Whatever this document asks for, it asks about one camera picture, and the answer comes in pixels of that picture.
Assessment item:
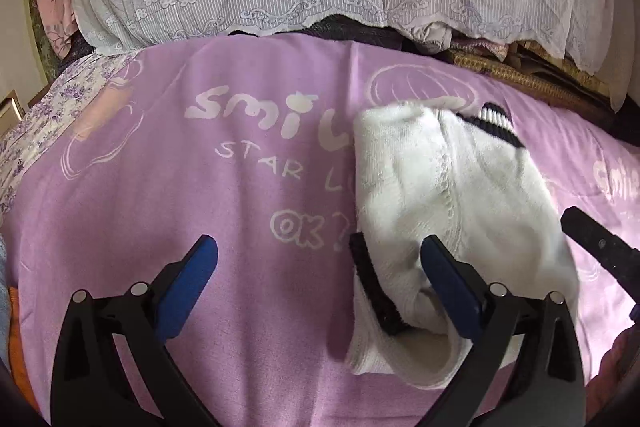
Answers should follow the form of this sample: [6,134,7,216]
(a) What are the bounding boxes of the orange cloth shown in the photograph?
[7,286,42,410]

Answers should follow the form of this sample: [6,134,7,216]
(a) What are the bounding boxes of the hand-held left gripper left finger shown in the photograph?
[50,234,219,427]

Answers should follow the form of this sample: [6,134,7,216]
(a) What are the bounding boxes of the purple printed blanket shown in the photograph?
[0,34,640,427]

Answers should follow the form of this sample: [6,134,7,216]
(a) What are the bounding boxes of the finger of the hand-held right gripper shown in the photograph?
[560,205,640,304]

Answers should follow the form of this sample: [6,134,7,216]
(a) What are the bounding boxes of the pink and white garment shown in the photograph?
[409,21,512,58]

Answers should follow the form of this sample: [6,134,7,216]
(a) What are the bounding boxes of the dark cloth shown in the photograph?
[229,14,402,54]

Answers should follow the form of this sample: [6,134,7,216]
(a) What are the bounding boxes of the white sweater with black stripes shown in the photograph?
[345,102,582,391]

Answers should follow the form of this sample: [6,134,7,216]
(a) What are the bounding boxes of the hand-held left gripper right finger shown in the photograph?
[419,235,587,427]

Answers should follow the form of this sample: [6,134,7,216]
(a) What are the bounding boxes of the purple floral sheet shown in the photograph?
[0,54,132,219]

